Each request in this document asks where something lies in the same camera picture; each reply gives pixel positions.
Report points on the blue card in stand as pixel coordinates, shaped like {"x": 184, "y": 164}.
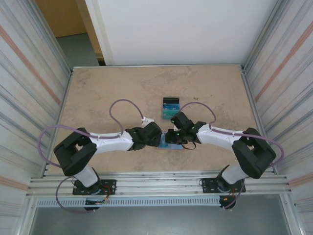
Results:
{"x": 171, "y": 106}

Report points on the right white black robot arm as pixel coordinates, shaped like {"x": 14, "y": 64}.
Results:
{"x": 220, "y": 133}

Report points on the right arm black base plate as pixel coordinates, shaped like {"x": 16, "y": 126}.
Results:
{"x": 207, "y": 183}

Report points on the teal card in stand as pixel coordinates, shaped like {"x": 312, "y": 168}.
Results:
{"x": 167, "y": 114}

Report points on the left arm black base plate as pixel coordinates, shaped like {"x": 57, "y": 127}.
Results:
{"x": 110, "y": 182}

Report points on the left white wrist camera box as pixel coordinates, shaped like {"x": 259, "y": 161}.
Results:
{"x": 148, "y": 120}

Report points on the black card in stand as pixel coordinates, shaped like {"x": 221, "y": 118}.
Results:
{"x": 171, "y": 100}

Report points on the aluminium rail frame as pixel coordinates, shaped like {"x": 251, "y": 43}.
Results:
{"x": 156, "y": 181}

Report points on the clear acrylic card stand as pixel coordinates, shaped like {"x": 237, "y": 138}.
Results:
{"x": 166, "y": 118}

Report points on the wooden door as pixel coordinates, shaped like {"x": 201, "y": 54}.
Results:
{"x": 63, "y": 17}

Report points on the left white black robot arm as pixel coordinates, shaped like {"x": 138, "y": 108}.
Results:
{"x": 110, "y": 142}

